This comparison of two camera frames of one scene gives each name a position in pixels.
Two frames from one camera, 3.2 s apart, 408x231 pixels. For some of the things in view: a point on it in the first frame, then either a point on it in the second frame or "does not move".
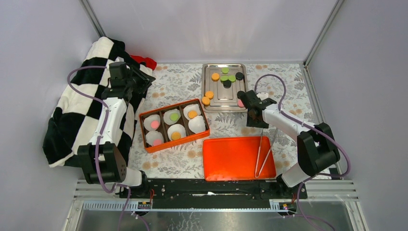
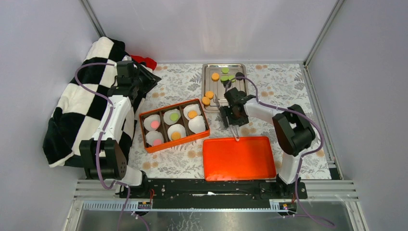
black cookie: x=227 y=83 does not move
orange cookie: x=175 y=135 does not move
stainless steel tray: x=224 y=81 does not move
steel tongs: x=257 y=175 to x=233 y=127
